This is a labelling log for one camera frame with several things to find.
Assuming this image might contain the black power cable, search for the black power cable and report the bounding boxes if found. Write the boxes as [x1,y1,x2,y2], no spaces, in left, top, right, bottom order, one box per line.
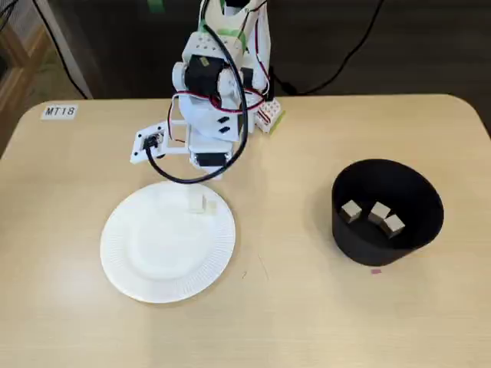
[274,0,385,96]

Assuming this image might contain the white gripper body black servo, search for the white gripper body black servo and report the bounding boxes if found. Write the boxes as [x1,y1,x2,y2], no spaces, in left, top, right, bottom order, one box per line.
[186,128,236,181]

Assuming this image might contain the black pot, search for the black pot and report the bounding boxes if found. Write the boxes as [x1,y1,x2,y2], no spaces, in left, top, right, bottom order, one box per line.
[329,158,445,268]

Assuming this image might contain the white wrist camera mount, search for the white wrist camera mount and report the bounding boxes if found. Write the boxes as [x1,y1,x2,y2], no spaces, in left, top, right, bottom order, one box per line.
[130,120,191,166]

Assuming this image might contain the wooden shelf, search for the wooden shelf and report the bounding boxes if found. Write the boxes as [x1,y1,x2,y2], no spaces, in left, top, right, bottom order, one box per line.
[0,22,51,154]

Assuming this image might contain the green base plate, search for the green base plate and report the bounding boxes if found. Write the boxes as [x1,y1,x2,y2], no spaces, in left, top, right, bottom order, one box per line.
[268,110,288,136]

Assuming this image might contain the gray metal post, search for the gray metal post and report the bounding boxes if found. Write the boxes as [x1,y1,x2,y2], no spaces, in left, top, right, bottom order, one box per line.
[36,0,95,100]

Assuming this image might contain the white MT18 label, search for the white MT18 label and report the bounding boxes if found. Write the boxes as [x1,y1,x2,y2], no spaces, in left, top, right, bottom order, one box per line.
[41,104,77,120]

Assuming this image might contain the black camera cable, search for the black camera cable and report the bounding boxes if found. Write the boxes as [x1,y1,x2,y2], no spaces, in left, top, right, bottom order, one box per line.
[144,22,249,184]

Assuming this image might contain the white block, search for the white block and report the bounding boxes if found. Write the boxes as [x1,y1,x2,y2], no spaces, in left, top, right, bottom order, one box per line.
[380,214,406,239]
[189,194,219,215]
[367,202,392,225]
[340,199,364,224]

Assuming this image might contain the thin black cable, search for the thin black cable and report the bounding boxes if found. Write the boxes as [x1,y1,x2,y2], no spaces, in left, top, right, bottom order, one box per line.
[32,0,87,100]

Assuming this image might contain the white paper plate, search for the white paper plate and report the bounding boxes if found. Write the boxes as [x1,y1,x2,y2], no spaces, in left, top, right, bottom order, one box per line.
[99,179,237,304]

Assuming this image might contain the red white servo wire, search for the red white servo wire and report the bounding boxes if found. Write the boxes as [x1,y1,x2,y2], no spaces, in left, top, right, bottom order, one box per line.
[167,57,272,147]

